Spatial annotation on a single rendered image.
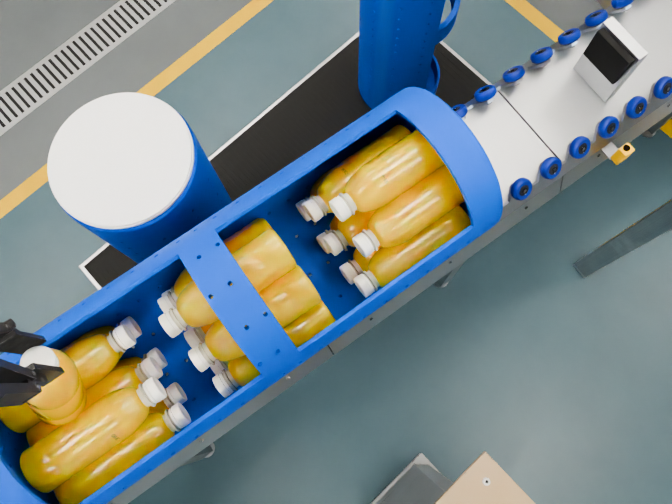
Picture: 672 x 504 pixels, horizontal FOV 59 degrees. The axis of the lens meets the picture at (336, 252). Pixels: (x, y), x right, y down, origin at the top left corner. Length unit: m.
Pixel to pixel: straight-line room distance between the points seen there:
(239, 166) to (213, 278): 1.27
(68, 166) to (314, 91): 1.18
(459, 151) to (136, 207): 0.59
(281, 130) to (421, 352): 0.92
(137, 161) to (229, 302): 0.43
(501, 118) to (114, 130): 0.78
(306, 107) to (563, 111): 1.08
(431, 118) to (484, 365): 1.31
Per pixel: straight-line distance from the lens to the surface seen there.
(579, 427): 2.19
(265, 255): 0.89
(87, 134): 1.24
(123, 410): 0.96
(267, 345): 0.88
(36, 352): 0.80
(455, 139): 0.92
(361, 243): 0.94
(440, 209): 0.97
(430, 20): 1.71
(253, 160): 2.11
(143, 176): 1.16
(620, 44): 1.28
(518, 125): 1.31
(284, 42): 2.50
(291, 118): 2.16
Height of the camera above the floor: 2.05
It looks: 75 degrees down
